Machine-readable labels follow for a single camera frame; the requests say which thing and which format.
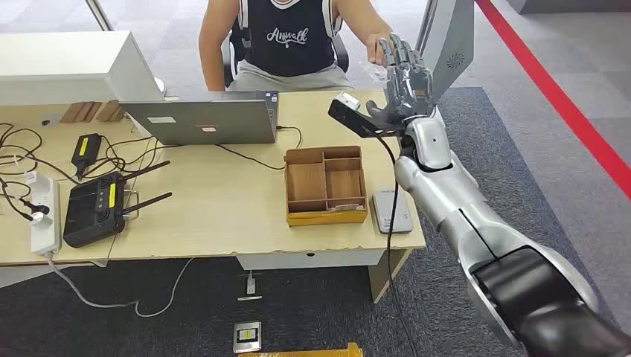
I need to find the grey card reader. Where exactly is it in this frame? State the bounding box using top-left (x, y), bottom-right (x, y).
top-left (372, 189), bottom-right (415, 235)

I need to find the light wood desk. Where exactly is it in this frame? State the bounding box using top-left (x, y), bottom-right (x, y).
top-left (107, 89), bottom-right (427, 304)
top-left (0, 100), bottom-right (149, 289)

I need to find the black laptop cable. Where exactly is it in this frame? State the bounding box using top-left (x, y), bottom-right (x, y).
top-left (215, 125), bottom-right (303, 172)

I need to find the wooden block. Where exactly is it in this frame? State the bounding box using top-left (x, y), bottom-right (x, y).
top-left (95, 100), bottom-right (125, 123)
top-left (60, 100), bottom-right (103, 124)

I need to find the grey furniture edge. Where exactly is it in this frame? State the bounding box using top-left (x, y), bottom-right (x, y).
top-left (506, 0), bottom-right (631, 15)

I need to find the yellow cardboard piece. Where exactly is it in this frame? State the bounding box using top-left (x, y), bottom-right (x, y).
top-left (237, 342), bottom-right (365, 357)

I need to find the silver floor socket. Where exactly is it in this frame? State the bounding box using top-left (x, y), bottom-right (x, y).
top-left (232, 321), bottom-right (263, 355)

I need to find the wooden organizer box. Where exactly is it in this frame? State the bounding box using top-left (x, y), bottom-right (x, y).
top-left (284, 145), bottom-right (369, 228)

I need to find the grey five-finger robot hand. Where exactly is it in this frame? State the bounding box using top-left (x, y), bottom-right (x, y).
top-left (365, 33), bottom-right (437, 125)

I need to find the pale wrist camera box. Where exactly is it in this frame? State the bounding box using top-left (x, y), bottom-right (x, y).
top-left (337, 91), bottom-right (362, 110)

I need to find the white power cable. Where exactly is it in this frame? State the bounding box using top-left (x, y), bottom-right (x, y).
top-left (45, 254), bottom-right (196, 319)

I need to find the red floor tape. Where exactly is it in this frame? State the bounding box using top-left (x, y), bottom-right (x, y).
top-left (474, 0), bottom-right (631, 202)

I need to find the black plug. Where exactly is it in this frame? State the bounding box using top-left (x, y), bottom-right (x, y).
top-left (19, 196), bottom-right (51, 218)

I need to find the silver standing monitor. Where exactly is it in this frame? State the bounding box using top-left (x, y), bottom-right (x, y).
top-left (416, 0), bottom-right (475, 100)

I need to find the person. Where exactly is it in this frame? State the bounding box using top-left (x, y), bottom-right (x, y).
top-left (198, 0), bottom-right (395, 93)

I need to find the white cabinet box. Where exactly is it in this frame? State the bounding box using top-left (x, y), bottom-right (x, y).
top-left (0, 30), bottom-right (164, 107)

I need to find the black tangled cable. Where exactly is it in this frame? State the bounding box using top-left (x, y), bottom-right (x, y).
top-left (0, 123), bottom-right (80, 188)

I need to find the black power adapter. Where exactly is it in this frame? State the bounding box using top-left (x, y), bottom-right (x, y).
top-left (71, 132), bottom-right (103, 181)

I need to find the black remote controller with antennas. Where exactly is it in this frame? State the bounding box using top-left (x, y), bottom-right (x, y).
top-left (63, 160), bottom-right (173, 249)

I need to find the grey laptop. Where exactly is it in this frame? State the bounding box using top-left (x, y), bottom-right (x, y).
top-left (119, 91), bottom-right (280, 147)

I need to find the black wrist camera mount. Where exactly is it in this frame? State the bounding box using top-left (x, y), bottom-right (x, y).
top-left (328, 98), bottom-right (408, 139)

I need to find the black office chair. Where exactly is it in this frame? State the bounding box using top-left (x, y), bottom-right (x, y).
top-left (220, 19), bottom-right (351, 89)

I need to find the person's left hand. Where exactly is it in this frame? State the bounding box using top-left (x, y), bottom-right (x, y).
top-left (366, 32), bottom-right (393, 66)

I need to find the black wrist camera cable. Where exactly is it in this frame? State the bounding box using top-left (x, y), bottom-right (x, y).
top-left (375, 135), bottom-right (420, 357)

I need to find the metal pole with round base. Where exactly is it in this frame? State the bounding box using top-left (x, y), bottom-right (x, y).
top-left (83, 0), bottom-right (167, 95)

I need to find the white floor plug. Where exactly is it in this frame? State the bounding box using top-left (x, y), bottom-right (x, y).
top-left (236, 269), bottom-right (263, 303)

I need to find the black adapter cable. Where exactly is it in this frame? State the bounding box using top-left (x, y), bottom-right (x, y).
top-left (74, 135), bottom-right (171, 181)

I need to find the white power strip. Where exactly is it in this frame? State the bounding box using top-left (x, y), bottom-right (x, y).
top-left (30, 177), bottom-right (62, 257)

